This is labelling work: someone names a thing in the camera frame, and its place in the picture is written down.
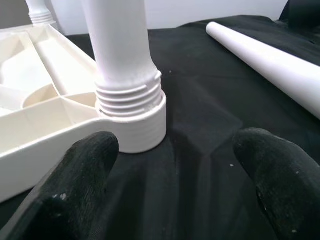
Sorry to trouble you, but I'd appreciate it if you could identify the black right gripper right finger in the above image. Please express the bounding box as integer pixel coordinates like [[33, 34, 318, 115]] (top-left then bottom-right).
[[231, 127, 320, 240]]

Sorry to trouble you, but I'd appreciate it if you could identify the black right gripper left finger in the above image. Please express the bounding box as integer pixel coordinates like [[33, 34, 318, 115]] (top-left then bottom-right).
[[0, 131, 120, 240]]

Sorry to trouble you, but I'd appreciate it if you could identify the black cloth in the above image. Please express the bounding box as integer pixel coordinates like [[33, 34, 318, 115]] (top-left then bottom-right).
[[57, 0, 320, 240]]

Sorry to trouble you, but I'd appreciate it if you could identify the white plastic table top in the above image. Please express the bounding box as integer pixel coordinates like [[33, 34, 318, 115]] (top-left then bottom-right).
[[0, 23, 168, 205]]

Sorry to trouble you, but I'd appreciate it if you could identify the white plastic table leg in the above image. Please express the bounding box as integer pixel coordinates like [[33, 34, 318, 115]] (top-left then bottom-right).
[[81, 0, 163, 119], [205, 21, 320, 118], [25, 0, 55, 25]]

